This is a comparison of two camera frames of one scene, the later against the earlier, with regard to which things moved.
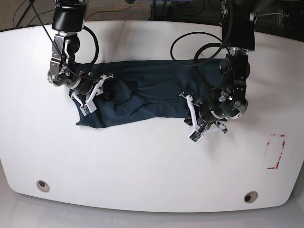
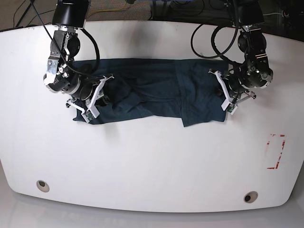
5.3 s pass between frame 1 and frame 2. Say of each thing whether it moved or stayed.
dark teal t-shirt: stayed
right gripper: moved
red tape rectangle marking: stayed
